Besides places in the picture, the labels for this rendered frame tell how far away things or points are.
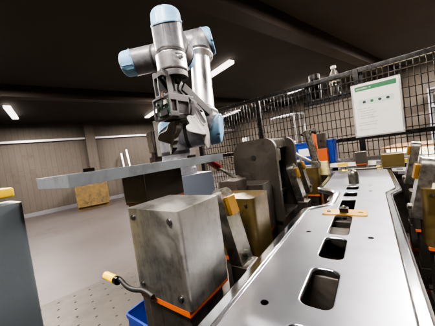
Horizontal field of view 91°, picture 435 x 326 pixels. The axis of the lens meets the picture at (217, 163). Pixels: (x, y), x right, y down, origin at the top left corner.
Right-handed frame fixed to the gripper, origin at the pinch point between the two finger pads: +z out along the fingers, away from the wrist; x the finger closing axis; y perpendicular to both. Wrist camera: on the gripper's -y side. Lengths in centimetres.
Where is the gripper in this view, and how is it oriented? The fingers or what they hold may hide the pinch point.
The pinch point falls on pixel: (191, 152)
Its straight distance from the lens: 56.4
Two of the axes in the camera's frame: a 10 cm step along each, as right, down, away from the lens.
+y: -6.6, 1.2, -7.4
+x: 7.4, -0.7, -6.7
